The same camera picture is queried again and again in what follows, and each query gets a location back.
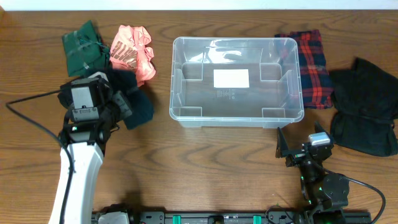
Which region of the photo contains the dark navy cloth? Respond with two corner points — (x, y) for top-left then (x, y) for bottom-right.
(105, 69), (154, 130)

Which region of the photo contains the pink t-shirt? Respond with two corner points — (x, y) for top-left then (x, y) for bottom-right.
(109, 25), (156, 86)

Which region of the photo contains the black cloth bundle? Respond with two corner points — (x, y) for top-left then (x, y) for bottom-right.
(57, 81), (74, 109)

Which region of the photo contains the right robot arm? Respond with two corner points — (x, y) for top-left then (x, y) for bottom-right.
(275, 123), (349, 224)

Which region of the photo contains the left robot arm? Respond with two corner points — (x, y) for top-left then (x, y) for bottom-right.
(49, 72), (124, 223)

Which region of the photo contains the white label in container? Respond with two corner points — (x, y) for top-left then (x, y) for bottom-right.
(213, 69), (249, 88)

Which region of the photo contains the clear plastic storage container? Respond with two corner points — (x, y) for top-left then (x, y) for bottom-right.
(169, 37), (305, 129)

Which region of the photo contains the red plaid folded cloth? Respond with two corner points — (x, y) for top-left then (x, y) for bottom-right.
(275, 29), (333, 110)

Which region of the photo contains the large black cloth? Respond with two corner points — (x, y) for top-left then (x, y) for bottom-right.
(330, 58), (397, 157)

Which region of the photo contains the green folded cloth bundle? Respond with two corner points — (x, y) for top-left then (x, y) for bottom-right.
(62, 21), (110, 77)

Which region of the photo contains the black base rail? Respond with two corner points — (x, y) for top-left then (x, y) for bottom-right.
(90, 205), (372, 224)

